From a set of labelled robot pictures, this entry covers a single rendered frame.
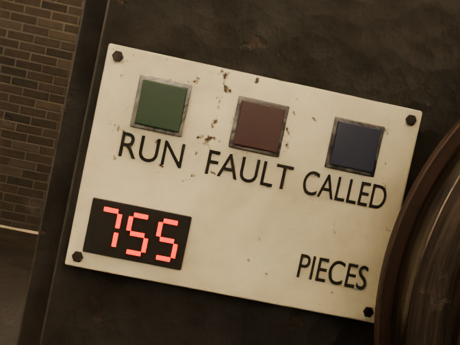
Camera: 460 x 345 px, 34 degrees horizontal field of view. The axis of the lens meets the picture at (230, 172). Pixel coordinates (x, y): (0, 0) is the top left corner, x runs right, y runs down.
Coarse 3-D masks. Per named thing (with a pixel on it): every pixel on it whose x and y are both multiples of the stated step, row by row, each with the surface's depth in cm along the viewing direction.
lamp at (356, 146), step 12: (336, 132) 62; (348, 132) 62; (360, 132) 62; (372, 132) 62; (336, 144) 62; (348, 144) 62; (360, 144) 62; (372, 144) 62; (336, 156) 62; (348, 156) 62; (360, 156) 62; (372, 156) 62; (360, 168) 62; (372, 168) 62
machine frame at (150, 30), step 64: (128, 0) 62; (192, 0) 62; (256, 0) 63; (320, 0) 63; (384, 0) 64; (448, 0) 64; (256, 64) 63; (320, 64) 64; (384, 64) 64; (448, 64) 64; (64, 128) 70; (448, 128) 65; (64, 192) 71; (64, 256) 63; (64, 320) 63; (128, 320) 64; (192, 320) 64; (256, 320) 65; (320, 320) 65
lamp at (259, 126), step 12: (240, 108) 61; (252, 108) 61; (264, 108) 61; (276, 108) 61; (240, 120) 61; (252, 120) 61; (264, 120) 61; (276, 120) 61; (240, 132) 61; (252, 132) 61; (264, 132) 61; (276, 132) 61; (240, 144) 61; (252, 144) 61; (264, 144) 61; (276, 144) 61
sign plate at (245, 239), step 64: (128, 64) 60; (192, 64) 61; (128, 128) 61; (192, 128) 61; (320, 128) 62; (384, 128) 62; (128, 192) 61; (192, 192) 61; (256, 192) 62; (320, 192) 62; (384, 192) 63; (128, 256) 61; (192, 256) 62; (256, 256) 62; (320, 256) 63
